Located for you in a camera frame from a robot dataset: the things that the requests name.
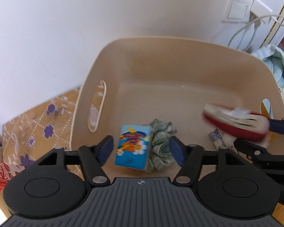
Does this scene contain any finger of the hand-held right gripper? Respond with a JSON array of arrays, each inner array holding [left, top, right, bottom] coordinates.
[[268, 116, 284, 135], [234, 138, 284, 194]]

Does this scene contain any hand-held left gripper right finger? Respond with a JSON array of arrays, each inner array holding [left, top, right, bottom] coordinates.
[[169, 136, 250, 185]]

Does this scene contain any green checked cloth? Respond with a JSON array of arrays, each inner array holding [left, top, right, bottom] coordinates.
[[142, 119, 178, 173]]

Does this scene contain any white charging cable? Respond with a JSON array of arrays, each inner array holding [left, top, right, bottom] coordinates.
[[212, 14, 284, 52]]

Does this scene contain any beige plastic storage bin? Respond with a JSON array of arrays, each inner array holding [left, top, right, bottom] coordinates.
[[70, 37, 284, 180]]

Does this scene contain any white wall socket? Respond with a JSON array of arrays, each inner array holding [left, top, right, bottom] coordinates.
[[221, 0, 254, 25]]

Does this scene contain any white and red plush toy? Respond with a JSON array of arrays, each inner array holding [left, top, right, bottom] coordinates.
[[202, 103, 271, 141]]

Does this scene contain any blue and white patterned item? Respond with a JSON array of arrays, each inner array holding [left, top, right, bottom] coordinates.
[[208, 128, 237, 152]]

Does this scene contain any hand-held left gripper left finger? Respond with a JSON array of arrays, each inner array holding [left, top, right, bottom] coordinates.
[[34, 135, 114, 187]]

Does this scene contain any blue cartoon print packet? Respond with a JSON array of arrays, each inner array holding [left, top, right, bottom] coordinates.
[[114, 124, 153, 171]]

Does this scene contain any red drink carton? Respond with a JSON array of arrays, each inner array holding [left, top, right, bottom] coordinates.
[[0, 159, 19, 192]]

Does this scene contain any white charger plug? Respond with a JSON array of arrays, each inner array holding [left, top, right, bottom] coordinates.
[[250, 0, 274, 20]]

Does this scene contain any brown floral table mat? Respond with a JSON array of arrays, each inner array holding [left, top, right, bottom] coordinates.
[[2, 87, 83, 208]]

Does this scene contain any light blue cloth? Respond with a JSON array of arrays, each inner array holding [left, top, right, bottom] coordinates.
[[250, 44, 284, 116]]

